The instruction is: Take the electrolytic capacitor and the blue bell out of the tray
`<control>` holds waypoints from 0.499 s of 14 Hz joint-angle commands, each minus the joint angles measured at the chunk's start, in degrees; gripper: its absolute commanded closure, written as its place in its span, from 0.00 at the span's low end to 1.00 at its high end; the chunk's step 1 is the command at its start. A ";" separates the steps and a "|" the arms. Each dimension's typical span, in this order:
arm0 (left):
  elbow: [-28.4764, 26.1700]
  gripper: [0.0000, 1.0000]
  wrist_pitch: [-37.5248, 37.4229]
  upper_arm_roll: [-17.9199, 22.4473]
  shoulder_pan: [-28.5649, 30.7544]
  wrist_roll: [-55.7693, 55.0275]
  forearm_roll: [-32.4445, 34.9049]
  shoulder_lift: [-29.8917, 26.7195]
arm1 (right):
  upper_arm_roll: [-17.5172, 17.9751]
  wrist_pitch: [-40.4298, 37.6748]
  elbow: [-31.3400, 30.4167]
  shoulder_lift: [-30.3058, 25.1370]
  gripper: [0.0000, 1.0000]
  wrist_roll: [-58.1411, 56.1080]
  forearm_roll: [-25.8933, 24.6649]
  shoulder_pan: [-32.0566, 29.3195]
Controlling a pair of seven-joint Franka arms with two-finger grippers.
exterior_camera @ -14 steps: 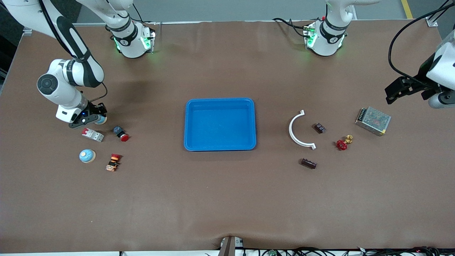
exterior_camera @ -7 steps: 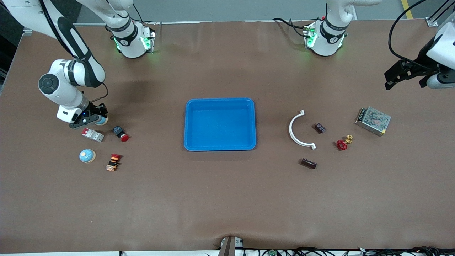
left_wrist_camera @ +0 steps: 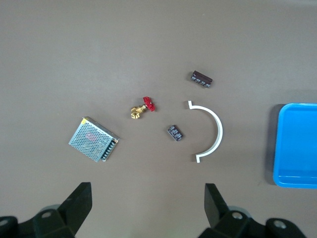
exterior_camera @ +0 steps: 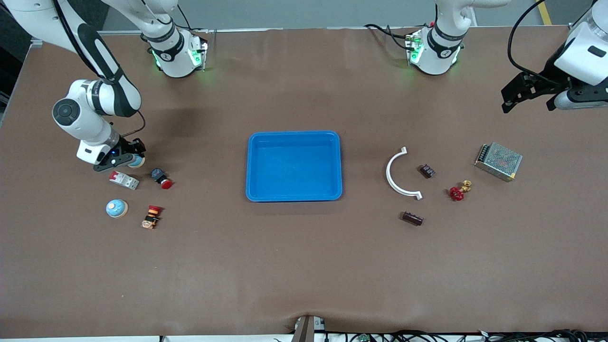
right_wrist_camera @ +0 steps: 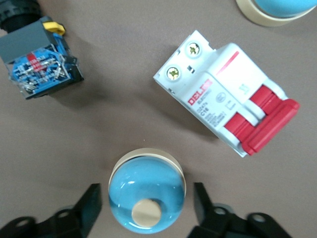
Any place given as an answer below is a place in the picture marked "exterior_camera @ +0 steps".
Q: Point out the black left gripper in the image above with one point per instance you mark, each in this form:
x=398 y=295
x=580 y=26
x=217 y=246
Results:
x=546 y=77

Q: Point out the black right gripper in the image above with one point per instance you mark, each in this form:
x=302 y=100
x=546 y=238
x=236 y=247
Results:
x=127 y=144

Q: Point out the blue dome call bell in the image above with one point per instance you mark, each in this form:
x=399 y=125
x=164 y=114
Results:
x=116 y=208
x=137 y=162

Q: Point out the small black connector block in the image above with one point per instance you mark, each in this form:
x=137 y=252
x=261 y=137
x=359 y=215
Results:
x=426 y=171

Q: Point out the dark brown terminal block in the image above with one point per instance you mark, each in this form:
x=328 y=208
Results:
x=413 y=218

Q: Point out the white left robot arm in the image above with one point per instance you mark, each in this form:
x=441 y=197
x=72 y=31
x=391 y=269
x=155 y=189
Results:
x=439 y=52

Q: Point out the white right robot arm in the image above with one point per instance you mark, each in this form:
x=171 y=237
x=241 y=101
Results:
x=33 y=19

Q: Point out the white red circuit breaker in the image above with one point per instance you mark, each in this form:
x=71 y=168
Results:
x=124 y=180

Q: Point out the red mushroom push button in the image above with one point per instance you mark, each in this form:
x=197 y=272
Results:
x=165 y=184

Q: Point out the metal mesh power supply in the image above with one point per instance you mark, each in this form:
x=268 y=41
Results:
x=498 y=161

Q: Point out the brass valve red handwheel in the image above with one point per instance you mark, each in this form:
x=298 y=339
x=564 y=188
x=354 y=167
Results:
x=456 y=193

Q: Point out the blue plastic tray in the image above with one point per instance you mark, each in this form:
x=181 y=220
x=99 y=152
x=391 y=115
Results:
x=294 y=166

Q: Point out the red yellow button switch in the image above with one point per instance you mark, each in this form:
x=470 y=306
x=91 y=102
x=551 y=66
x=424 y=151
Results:
x=153 y=213

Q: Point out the white curved plastic bracket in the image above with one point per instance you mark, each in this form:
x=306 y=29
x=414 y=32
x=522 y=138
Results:
x=388 y=173

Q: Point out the brown camera stand post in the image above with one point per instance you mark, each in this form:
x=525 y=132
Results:
x=306 y=330

